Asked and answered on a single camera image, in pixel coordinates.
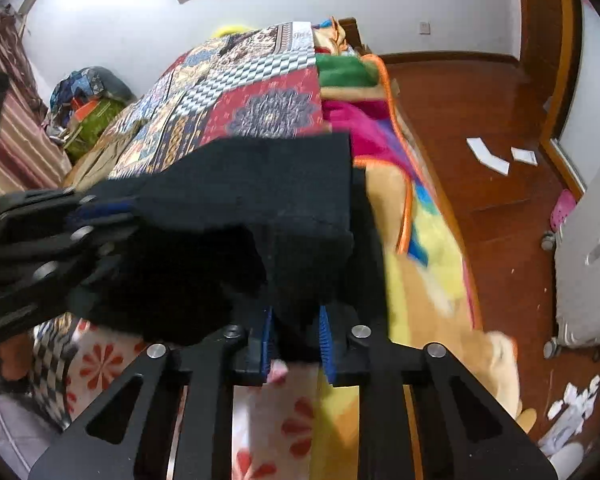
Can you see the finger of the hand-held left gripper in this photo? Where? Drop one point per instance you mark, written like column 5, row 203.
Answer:
column 55, row 270
column 100, row 212

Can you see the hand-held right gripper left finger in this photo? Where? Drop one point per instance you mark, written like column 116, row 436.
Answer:
column 266, row 345

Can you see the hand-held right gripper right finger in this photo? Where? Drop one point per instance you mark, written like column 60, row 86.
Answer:
column 327, row 345

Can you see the black pants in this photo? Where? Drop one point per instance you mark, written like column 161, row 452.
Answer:
column 260, row 185

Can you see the striped pink curtain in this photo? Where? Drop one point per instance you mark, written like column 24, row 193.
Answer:
column 20, row 135

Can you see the green bag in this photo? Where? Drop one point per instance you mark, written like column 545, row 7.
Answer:
column 92, row 127

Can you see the orange box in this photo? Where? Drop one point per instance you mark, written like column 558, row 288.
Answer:
column 86, row 109

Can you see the pile of bags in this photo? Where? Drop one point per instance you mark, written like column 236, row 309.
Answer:
column 90, row 82

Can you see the colourful fleece blanket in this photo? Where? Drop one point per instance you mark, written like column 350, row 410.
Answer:
column 430, row 270

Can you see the patchwork bedspread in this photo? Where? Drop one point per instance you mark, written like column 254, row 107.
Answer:
column 260, row 105

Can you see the yellow plush pillow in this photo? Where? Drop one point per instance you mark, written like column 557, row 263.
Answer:
column 230, row 30

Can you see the white paper pieces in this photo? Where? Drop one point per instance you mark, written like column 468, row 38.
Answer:
column 487, row 156

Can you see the pile of white paper scraps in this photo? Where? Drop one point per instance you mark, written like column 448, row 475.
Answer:
column 575, row 405

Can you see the grey suitcase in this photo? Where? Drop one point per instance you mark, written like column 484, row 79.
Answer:
column 590, row 280

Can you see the pink clog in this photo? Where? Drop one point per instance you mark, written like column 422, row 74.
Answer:
column 564, row 210

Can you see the small white paper card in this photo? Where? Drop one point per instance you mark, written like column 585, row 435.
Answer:
column 524, row 156

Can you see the white wall socket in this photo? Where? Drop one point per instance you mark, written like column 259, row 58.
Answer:
column 422, row 26

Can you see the wooden door frame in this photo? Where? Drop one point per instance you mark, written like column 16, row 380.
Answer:
column 545, row 35

